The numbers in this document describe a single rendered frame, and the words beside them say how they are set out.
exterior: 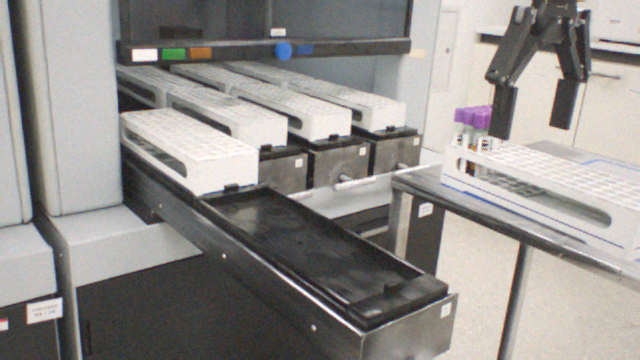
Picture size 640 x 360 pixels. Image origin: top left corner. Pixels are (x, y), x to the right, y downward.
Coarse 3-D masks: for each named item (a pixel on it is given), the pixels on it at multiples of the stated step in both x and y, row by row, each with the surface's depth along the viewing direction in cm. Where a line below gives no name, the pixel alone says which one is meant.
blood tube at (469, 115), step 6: (468, 114) 81; (474, 114) 81; (468, 120) 81; (468, 126) 81; (468, 132) 82; (468, 138) 82; (462, 144) 83; (468, 144) 82; (462, 162) 83; (468, 162) 83; (462, 168) 84; (468, 168) 84
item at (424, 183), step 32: (576, 160) 103; (608, 160) 104; (416, 192) 85; (448, 192) 83; (480, 224) 77; (512, 224) 73; (576, 256) 67; (608, 256) 66; (512, 288) 125; (512, 320) 126; (512, 352) 130
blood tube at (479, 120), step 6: (480, 114) 80; (474, 120) 80; (480, 120) 80; (474, 126) 80; (480, 126) 80; (474, 132) 81; (480, 132) 80; (474, 138) 81; (480, 138) 81; (474, 144) 81; (480, 144) 81; (474, 150) 81; (480, 150) 81; (474, 162) 82; (474, 168) 82; (474, 174) 82
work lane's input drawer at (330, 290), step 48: (144, 192) 87; (240, 192) 79; (192, 240) 76; (240, 240) 68; (288, 240) 68; (336, 240) 69; (288, 288) 59; (336, 288) 59; (384, 288) 56; (432, 288) 57; (336, 336) 54; (384, 336) 52; (432, 336) 58
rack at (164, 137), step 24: (120, 120) 95; (144, 120) 93; (168, 120) 94; (192, 120) 95; (144, 144) 94; (168, 144) 81; (192, 144) 83; (216, 144) 83; (240, 144) 84; (168, 168) 83; (192, 168) 76; (216, 168) 77; (240, 168) 80
